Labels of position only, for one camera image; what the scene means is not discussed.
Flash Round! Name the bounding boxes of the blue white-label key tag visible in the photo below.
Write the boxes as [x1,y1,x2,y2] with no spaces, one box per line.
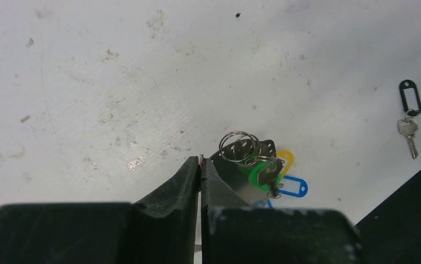
[279,175,309,198]

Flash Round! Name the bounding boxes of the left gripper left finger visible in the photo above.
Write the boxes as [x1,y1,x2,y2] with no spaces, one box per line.
[0,157,200,263]

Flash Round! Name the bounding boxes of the yellow key tag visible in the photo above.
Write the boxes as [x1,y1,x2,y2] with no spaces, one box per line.
[277,150,294,176]

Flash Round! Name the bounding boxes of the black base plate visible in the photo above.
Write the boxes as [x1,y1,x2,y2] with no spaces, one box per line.
[356,170,421,263]

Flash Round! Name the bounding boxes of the green key tag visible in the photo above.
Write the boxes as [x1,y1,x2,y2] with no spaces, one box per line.
[238,148,283,197]

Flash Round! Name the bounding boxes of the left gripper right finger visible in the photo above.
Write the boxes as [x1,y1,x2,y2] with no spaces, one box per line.
[201,158,364,263]

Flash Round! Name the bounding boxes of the black tag key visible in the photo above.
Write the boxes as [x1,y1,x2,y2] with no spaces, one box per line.
[397,79,421,160]

